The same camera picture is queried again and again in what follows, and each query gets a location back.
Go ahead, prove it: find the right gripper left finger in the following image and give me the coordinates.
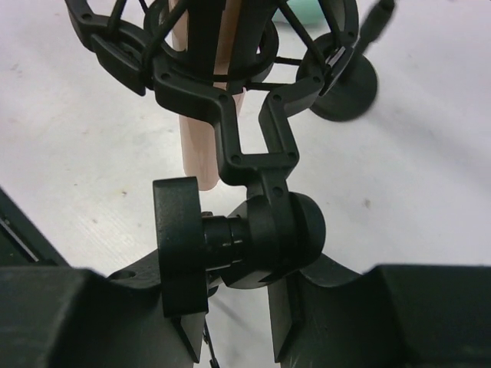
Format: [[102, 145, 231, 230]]
[[1, 252, 204, 367]]

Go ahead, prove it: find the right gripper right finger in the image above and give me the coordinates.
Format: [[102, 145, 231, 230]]
[[268, 256, 490, 367]]

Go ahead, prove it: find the pink microphone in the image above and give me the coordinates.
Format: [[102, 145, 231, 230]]
[[161, 1, 245, 191]]

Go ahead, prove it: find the black tripod shock-mount stand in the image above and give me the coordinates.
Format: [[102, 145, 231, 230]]
[[63, 0, 360, 368]]

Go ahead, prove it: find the teal microphone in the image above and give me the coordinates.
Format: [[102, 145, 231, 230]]
[[286, 0, 325, 26]]

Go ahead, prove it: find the black round-base clip stand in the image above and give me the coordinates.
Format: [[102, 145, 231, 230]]
[[311, 1, 396, 123]]

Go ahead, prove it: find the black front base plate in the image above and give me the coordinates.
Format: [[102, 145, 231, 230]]
[[1, 189, 69, 267]]

